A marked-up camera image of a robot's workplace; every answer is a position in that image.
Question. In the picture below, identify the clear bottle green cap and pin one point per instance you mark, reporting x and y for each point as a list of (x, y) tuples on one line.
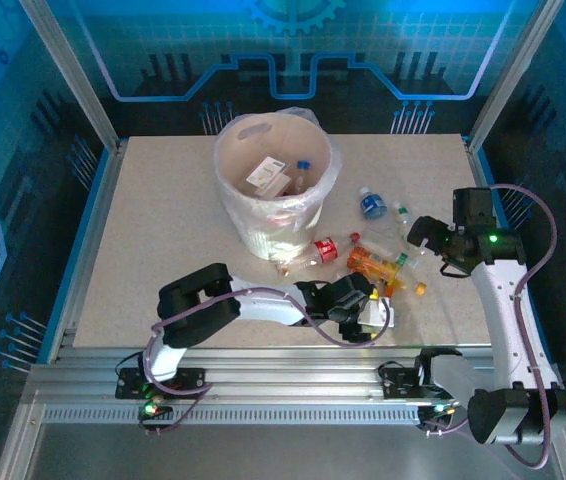
[(403, 259)]

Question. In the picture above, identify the clear bottle green band label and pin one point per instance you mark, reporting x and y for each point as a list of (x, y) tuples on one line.
[(402, 215)]

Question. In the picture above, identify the orange juice bottle yellow cap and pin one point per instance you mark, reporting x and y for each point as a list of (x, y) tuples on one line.
[(368, 260)]

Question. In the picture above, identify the plain clear plastic bottle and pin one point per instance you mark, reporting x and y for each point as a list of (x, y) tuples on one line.
[(383, 241)]

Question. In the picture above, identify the red label cola bottle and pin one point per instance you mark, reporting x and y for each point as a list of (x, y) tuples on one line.
[(325, 250)]

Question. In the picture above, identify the small blue label water bottle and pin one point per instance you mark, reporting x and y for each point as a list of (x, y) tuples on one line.
[(372, 205)]

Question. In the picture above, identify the crushed clear bottle blue cap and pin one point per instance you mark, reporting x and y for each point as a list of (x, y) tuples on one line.
[(303, 165)]

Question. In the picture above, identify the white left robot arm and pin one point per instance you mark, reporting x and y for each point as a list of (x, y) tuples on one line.
[(263, 305)]

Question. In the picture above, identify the white trash bin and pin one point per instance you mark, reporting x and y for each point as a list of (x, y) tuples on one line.
[(273, 215)]

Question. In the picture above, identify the small LED circuit board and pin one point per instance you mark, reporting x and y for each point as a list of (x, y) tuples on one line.
[(440, 409), (152, 407)]

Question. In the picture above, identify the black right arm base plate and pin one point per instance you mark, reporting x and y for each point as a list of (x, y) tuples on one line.
[(398, 386)]

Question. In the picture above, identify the aluminium front rail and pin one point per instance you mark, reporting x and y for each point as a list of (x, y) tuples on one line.
[(288, 375)]

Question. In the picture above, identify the aluminium frame post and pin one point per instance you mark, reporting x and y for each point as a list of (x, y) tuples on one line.
[(513, 70), (70, 70)]

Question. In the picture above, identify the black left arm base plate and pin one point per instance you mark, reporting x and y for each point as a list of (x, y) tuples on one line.
[(128, 387)]

